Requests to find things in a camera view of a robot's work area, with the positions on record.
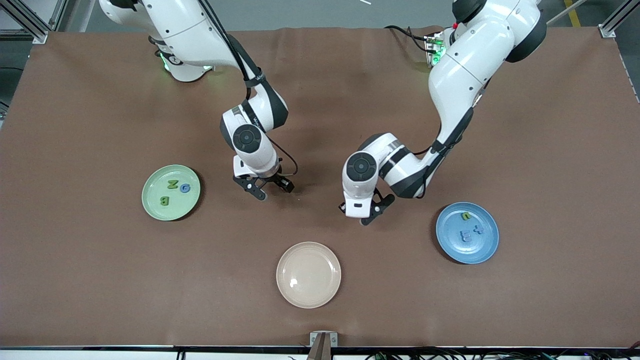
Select black right camera mount bracket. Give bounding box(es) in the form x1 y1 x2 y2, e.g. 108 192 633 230
232 175 262 197

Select blue plate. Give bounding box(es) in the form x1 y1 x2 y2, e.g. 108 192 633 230
435 201 500 265

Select metal table edge bracket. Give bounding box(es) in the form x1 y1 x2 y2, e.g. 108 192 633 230
309 331 338 347

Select beige plate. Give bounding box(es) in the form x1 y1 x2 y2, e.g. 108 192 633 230
276 241 342 309

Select black right arm wrist cable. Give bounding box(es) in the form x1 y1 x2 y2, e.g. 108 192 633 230
270 140 299 177

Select black left arm base cable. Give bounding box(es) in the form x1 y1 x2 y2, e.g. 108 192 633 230
384 25 432 53

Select tan post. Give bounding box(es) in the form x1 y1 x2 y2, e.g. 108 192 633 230
306 334 332 360

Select brown table mat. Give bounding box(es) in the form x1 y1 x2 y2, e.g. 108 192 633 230
0 26 640 348

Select green plate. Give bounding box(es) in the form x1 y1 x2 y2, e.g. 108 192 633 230
141 164 201 222

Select aluminium frame profile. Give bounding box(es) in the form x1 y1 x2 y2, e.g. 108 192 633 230
0 0 68 45
597 0 640 39

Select black table edge strip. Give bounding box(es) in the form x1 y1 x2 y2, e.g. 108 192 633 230
0 344 640 352

